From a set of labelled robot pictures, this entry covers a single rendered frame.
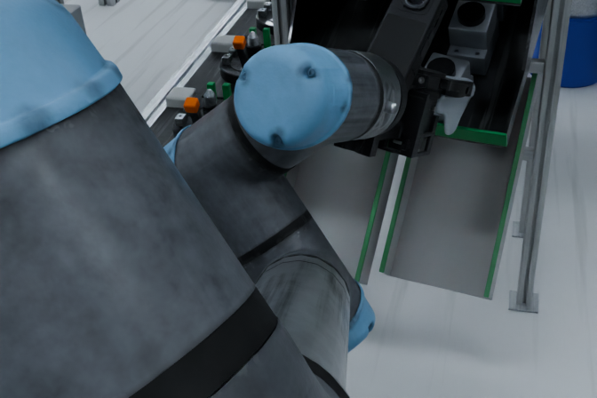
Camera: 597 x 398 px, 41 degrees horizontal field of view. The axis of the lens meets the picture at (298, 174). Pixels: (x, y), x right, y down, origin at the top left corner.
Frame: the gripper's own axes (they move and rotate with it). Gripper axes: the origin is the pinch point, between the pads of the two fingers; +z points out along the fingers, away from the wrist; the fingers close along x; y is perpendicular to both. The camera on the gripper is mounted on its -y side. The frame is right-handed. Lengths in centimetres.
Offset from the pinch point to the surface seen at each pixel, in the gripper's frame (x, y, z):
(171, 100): -59, 19, 32
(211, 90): -47, 14, 26
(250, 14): -72, 2, 73
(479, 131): 5.4, 4.6, -0.1
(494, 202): 6.4, 13.8, 12.1
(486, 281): 8.8, 22.6, 9.0
